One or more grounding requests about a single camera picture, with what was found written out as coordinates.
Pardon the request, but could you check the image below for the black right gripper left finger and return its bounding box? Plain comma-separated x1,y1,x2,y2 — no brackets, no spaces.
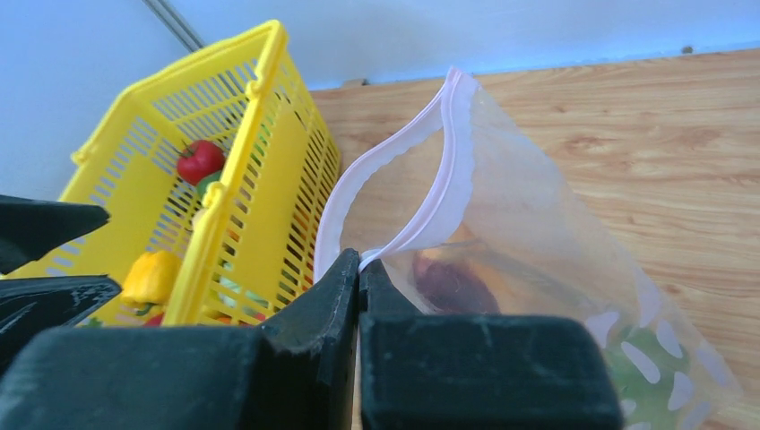
1,249,359,429

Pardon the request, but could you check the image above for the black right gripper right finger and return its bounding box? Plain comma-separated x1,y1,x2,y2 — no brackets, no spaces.
358,261,624,429

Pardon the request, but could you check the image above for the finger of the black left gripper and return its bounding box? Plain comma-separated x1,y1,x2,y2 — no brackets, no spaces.
1,275,122,373
1,195,110,274

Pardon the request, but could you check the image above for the clear zip top bag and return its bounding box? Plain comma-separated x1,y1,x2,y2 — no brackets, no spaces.
314,68,742,429

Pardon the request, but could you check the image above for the green bell pepper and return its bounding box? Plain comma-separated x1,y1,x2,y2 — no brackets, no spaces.
604,326,690,429

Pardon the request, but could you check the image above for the yellow bell pepper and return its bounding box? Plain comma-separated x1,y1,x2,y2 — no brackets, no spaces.
120,250,182,307

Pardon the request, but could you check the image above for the green leafy vegetable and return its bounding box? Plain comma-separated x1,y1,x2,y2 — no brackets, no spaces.
194,170,221,202

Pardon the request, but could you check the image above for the red tomato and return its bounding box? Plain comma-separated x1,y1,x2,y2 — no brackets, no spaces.
176,140,226,185

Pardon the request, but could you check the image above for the yellow plastic basket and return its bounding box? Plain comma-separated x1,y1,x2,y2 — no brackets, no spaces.
14,20,341,327

